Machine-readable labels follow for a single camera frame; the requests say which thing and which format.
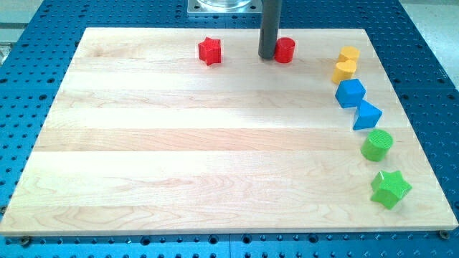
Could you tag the red cylinder block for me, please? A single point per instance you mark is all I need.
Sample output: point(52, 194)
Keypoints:
point(284, 50)

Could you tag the red star block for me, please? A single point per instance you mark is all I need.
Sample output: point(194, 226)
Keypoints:
point(210, 51)

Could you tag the light wooden board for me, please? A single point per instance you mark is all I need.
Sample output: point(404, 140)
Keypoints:
point(144, 138)

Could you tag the blue cube block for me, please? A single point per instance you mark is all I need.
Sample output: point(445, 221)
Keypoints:
point(350, 93)

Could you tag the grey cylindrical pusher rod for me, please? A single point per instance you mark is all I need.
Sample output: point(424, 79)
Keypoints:
point(270, 20)

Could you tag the yellow heart block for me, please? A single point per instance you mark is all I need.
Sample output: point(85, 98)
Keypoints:
point(343, 71)

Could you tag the blue triangle block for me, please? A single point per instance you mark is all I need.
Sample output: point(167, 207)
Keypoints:
point(366, 116)

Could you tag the green cylinder block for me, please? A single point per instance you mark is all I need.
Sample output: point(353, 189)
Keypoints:
point(376, 145)

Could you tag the green star block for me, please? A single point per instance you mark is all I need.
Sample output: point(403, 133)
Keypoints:
point(389, 188)

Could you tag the left board clamp screw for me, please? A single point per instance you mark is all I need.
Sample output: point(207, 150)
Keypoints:
point(25, 241)

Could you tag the board clamp screw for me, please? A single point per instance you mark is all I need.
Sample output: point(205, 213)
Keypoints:
point(25, 241)
point(445, 235)

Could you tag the right board clamp screw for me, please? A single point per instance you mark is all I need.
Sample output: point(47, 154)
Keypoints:
point(445, 235)

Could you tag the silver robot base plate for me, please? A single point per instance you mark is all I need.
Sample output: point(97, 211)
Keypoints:
point(223, 6)

